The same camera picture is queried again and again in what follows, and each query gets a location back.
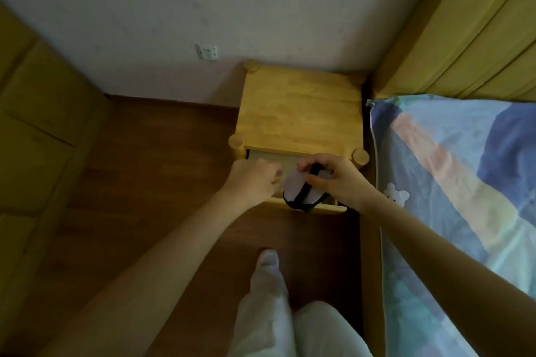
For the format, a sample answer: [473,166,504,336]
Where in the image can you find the person's right hand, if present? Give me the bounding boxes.
[296,153,384,216]

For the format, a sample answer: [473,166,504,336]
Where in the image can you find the person's left hand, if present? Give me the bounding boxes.
[221,158,284,209]

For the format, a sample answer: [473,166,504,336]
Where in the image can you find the white sleep mask black strap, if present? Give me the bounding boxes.
[283,163,336,213]

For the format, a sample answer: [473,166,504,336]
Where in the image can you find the person's left forearm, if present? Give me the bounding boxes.
[40,190,252,357]

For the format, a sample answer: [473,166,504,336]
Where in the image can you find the person's right forearm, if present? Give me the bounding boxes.
[363,197,536,357]

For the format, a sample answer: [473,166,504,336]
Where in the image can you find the wooden nightstand drawer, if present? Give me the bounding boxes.
[246,150,348,216]

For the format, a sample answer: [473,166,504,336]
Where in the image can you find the wooden nightstand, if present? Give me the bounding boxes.
[228,60,371,216]

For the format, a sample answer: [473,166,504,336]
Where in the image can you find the white sock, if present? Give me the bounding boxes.
[256,248,280,274]

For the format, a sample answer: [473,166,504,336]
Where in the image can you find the pastel patterned quilt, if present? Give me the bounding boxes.
[366,94,536,357]

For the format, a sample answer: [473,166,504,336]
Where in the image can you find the white trousers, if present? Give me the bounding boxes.
[227,260,374,357]

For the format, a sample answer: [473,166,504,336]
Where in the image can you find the yellow wooden headboard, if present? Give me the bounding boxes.
[370,0,536,102]

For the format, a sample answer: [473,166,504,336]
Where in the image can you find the yellow wooden wardrobe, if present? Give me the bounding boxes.
[0,0,113,347]

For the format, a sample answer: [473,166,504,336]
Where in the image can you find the wooden bed frame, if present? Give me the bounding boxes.
[359,76,387,357]

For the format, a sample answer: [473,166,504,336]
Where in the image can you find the white wall socket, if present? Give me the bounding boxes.
[195,44,219,62]

